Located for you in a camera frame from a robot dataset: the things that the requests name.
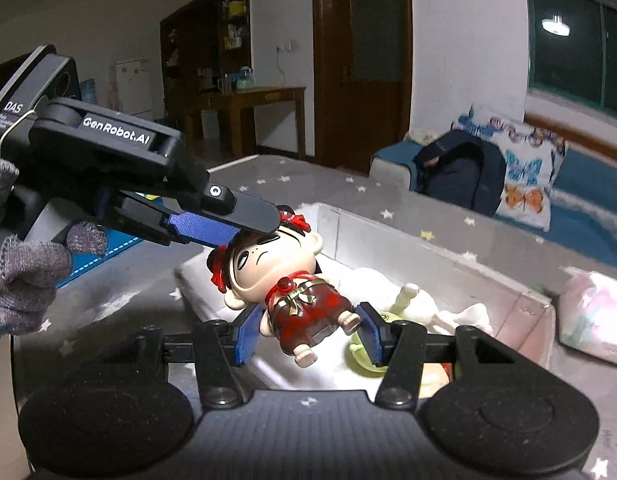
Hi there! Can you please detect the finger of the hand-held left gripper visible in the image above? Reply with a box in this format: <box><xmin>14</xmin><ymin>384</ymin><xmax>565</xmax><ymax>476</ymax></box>
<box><xmin>158</xmin><ymin>181</ymin><xmax>280</xmax><ymax>251</ymax></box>
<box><xmin>93</xmin><ymin>187</ymin><xmax>190</xmax><ymax>247</ymax></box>

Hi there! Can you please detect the red dress doll figure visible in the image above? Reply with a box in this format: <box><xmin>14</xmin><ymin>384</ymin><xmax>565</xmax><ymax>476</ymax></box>
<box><xmin>206</xmin><ymin>205</ymin><xmax>362</xmax><ymax>369</ymax></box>

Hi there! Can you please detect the butterfly print pillow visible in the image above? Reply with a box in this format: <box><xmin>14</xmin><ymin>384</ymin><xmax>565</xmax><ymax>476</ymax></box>
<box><xmin>451</xmin><ymin>105</ymin><xmax>570</xmax><ymax>231</ymax></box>

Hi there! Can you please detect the brown wooden door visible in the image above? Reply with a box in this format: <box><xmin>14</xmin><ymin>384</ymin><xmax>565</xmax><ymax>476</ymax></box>
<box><xmin>313</xmin><ymin>0</ymin><xmax>414</xmax><ymax>174</ymax></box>

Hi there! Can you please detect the star print tablecloth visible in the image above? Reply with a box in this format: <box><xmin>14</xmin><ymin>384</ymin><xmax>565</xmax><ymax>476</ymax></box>
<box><xmin>11</xmin><ymin>155</ymin><xmax>617</xmax><ymax>480</ymax></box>

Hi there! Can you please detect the pink white tissue pack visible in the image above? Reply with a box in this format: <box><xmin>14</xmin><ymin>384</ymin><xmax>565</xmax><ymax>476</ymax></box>
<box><xmin>559</xmin><ymin>270</ymin><xmax>617</xmax><ymax>367</ymax></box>

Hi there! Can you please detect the blue box with yellow dots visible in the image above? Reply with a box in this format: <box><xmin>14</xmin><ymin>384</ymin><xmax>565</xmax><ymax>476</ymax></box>
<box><xmin>56</xmin><ymin>227</ymin><xmax>145</xmax><ymax>289</ymax></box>

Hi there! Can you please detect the grey cardboard box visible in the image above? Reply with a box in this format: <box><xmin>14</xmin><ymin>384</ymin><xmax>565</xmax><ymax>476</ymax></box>
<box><xmin>173</xmin><ymin>202</ymin><xmax>557</xmax><ymax>397</ymax></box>

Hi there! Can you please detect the dark blue backpack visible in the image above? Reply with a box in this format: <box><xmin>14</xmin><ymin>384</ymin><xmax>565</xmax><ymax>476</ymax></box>
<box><xmin>413</xmin><ymin>129</ymin><xmax>507</xmax><ymax>216</ymax></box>

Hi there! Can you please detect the person's left hand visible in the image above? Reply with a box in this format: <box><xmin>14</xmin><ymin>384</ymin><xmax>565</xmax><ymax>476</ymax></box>
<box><xmin>0</xmin><ymin>159</ymin><xmax>108</xmax><ymax>336</ymax></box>

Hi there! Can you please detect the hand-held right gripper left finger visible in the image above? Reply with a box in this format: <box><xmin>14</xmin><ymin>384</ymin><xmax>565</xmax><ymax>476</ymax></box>
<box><xmin>108</xmin><ymin>305</ymin><xmax>267</xmax><ymax>411</ymax></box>

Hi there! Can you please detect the white plush toy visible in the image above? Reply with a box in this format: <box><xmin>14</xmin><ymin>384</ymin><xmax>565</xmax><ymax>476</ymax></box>
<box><xmin>359</xmin><ymin>267</ymin><xmax>492</xmax><ymax>337</ymax></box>

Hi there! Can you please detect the blue sofa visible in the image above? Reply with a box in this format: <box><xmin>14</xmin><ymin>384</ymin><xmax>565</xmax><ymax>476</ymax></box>
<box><xmin>371</xmin><ymin>137</ymin><xmax>617</xmax><ymax>277</ymax></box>

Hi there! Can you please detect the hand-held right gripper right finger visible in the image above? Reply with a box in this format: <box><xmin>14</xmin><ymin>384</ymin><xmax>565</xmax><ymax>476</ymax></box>
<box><xmin>357</xmin><ymin>301</ymin><xmax>534</xmax><ymax>409</ymax></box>

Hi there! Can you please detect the white fridge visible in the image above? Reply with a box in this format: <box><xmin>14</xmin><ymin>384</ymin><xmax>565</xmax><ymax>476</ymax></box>
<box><xmin>115</xmin><ymin>58</ymin><xmax>154</xmax><ymax>122</ymax></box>

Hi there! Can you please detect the wooden desk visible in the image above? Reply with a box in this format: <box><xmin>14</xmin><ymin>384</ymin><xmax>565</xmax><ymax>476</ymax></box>
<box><xmin>183</xmin><ymin>86</ymin><xmax>308</xmax><ymax>162</ymax></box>

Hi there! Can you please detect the dark wooden cabinet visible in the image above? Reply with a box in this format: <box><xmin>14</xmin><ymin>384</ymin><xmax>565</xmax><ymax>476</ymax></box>
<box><xmin>160</xmin><ymin>0</ymin><xmax>252</xmax><ymax>128</ymax></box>

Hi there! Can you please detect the green framed window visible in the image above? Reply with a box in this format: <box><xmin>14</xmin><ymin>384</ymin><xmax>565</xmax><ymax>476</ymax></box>
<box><xmin>526</xmin><ymin>0</ymin><xmax>617</xmax><ymax>122</ymax></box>

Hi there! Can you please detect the green plastic toy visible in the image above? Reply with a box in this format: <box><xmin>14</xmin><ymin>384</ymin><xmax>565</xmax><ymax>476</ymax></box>
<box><xmin>343</xmin><ymin>310</ymin><xmax>390</xmax><ymax>377</ymax></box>

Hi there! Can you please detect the peanut shaped toy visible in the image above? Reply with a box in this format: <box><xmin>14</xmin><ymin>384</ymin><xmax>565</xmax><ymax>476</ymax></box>
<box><xmin>419</xmin><ymin>360</ymin><xmax>455</xmax><ymax>399</ymax></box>

